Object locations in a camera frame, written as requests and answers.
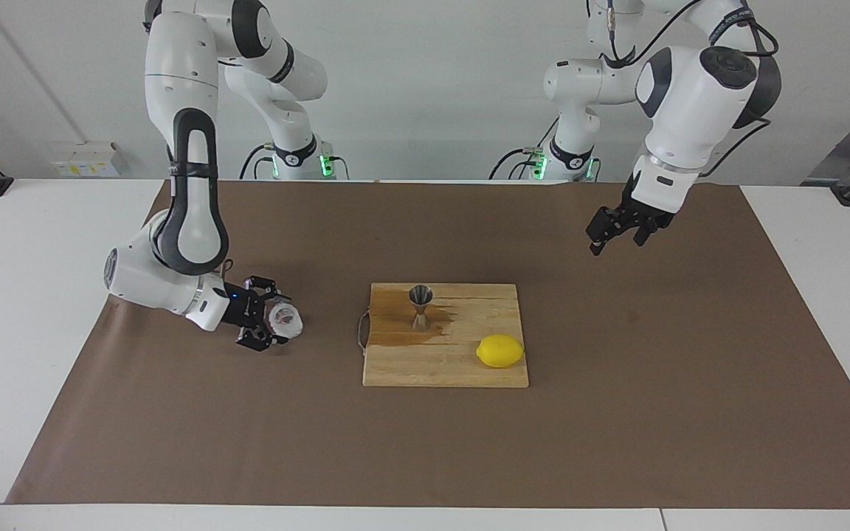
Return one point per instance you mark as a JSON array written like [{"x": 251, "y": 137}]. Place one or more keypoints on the small clear glass cup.
[{"x": 288, "y": 318}]

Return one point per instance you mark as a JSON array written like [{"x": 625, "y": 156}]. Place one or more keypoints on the yellow lemon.
[{"x": 500, "y": 351}]

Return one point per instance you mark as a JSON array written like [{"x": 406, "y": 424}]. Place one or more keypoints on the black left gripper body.
[{"x": 635, "y": 214}]

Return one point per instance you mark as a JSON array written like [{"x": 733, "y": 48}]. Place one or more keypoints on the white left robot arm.
[{"x": 690, "y": 96}]

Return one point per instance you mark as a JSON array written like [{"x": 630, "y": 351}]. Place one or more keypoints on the wooden cutting board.
[{"x": 425, "y": 369}]

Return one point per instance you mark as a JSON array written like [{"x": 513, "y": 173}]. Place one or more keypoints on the brown paper table mat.
[{"x": 248, "y": 442}]

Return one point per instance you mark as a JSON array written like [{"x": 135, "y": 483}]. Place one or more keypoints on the white wall socket box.
[{"x": 89, "y": 161}]

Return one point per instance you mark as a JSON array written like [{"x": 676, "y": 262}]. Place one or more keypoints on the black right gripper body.
[{"x": 246, "y": 313}]

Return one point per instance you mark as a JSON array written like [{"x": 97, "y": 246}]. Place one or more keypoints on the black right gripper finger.
[
  {"x": 266, "y": 285},
  {"x": 257, "y": 343}
]

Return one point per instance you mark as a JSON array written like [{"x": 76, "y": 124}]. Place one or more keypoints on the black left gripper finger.
[
  {"x": 598, "y": 228},
  {"x": 645, "y": 234}
]

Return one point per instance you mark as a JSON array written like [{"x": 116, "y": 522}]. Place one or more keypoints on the steel double jigger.
[{"x": 420, "y": 295}]

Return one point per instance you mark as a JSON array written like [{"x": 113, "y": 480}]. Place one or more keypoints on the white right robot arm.
[{"x": 181, "y": 74}]

